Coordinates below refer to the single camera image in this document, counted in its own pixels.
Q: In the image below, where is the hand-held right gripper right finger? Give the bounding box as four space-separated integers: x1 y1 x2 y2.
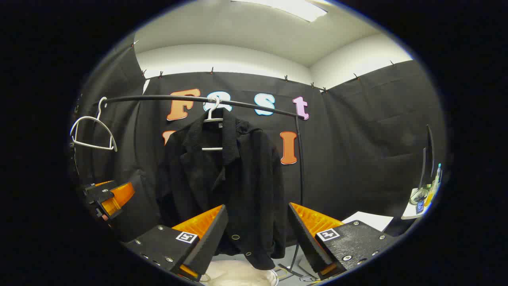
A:
288 202 397 280

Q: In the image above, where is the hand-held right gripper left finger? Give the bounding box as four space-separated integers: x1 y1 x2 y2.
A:
123 205 229 282

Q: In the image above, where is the white laundry hamper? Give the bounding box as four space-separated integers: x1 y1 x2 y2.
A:
200 260 279 286

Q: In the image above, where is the black jacket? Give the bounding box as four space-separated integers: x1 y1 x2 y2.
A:
156 108 287 271

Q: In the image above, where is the empty white hanger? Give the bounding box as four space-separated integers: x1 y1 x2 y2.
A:
70 97 118 153

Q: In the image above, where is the white hanger with jacket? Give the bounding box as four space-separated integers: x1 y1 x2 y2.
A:
202 97 225 152

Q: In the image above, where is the white side table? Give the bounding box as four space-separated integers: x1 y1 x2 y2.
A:
401 187 435 220

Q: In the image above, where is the black backdrop cloth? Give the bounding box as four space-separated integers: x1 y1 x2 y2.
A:
73 38 447 243

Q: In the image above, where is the round glass bowl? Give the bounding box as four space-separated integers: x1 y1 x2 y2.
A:
410 188 429 205

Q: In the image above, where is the black metal garment rack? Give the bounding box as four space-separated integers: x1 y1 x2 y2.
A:
92 95 314 280

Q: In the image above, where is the dark computer monitor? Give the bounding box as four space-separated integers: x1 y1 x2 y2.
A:
421 124 435 189

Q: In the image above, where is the ceiling light panel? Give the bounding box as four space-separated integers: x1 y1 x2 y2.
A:
231 0 328 22

